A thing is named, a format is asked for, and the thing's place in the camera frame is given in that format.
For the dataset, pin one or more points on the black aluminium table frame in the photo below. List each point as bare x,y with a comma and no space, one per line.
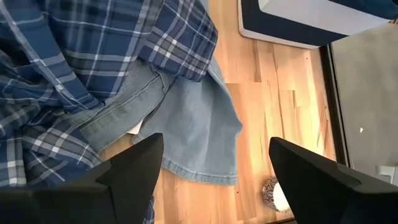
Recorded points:
334,109

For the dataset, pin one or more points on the small round silver object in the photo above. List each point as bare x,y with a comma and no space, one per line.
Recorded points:
272,194

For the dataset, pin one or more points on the navy white fabric bin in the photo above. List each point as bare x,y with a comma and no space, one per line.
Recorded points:
280,28

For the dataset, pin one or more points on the light blue denim garment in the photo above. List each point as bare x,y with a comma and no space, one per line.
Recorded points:
192,124

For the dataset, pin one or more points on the blue plaid shirt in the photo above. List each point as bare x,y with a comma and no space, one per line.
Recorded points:
93,46

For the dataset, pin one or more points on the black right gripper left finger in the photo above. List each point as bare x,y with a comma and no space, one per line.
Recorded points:
130,186

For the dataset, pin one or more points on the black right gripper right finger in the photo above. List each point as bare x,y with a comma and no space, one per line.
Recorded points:
317,193

